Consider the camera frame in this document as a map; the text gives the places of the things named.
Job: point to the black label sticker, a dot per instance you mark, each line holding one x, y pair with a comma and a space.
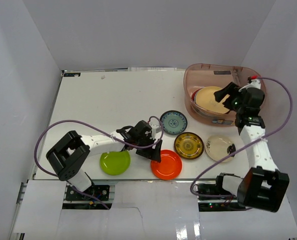
71, 74

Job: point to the pink translucent plastic bin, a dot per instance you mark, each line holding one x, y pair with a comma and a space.
200, 75

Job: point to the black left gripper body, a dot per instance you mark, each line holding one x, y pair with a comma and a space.
147, 152

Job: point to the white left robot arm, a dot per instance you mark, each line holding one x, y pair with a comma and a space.
68, 155

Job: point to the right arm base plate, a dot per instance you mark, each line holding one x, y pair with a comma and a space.
211, 191

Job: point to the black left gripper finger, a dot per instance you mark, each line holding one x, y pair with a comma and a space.
155, 154
145, 153

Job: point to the lime green plate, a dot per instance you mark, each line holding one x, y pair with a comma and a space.
115, 163

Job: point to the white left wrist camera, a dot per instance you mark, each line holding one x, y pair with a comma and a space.
155, 128

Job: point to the beige bear plate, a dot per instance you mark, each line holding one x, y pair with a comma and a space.
205, 99

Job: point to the orange plate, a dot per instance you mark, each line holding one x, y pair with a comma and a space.
170, 166

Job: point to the white paper sheets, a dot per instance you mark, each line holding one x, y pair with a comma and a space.
151, 69

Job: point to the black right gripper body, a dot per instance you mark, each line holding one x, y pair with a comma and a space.
235, 104

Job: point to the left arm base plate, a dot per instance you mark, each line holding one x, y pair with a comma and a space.
99, 191

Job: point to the cream plate with black mark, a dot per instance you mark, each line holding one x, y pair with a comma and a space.
219, 146

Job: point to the red plate with teal flower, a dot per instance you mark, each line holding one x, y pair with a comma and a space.
193, 96

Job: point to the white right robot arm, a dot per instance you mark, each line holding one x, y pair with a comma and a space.
264, 186

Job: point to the yellow brown patterned plate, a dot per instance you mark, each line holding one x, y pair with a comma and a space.
189, 146

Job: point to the blue white patterned plate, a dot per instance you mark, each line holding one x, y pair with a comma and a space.
173, 122

